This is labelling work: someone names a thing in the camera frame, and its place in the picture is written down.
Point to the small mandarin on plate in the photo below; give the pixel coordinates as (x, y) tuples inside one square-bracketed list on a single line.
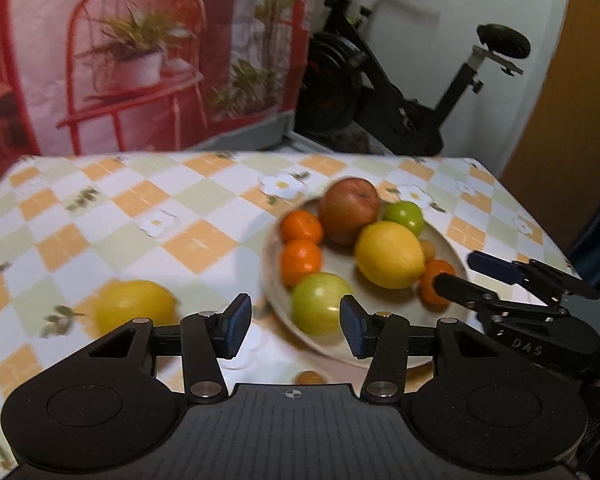
[(301, 225)]

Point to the green apple on plate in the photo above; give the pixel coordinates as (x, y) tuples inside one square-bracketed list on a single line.
[(407, 214)]

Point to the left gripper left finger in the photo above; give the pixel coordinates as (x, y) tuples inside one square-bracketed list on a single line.
[(201, 341)]

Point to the checkered floral tablecloth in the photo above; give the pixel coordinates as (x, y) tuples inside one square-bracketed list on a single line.
[(194, 223)]

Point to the yellow lemon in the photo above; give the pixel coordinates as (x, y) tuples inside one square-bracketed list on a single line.
[(389, 255), (120, 302)]

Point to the pink printed backdrop cloth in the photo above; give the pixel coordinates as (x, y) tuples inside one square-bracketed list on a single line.
[(95, 76)]

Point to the beige round plate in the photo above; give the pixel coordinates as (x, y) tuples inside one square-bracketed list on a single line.
[(339, 260)]

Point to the mandarin orange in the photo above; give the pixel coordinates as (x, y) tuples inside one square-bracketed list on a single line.
[(298, 259), (427, 294)]

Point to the green apple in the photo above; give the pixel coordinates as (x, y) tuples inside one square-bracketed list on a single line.
[(407, 214), (315, 303)]

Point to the brown kiwi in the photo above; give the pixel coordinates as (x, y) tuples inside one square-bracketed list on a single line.
[(428, 250), (309, 378)]

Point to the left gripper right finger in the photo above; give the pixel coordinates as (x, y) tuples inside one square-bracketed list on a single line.
[(387, 341)]

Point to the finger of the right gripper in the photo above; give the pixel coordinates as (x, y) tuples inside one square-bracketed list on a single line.
[(488, 304), (542, 280)]

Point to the large red apple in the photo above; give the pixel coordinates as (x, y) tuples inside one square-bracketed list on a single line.
[(347, 207)]

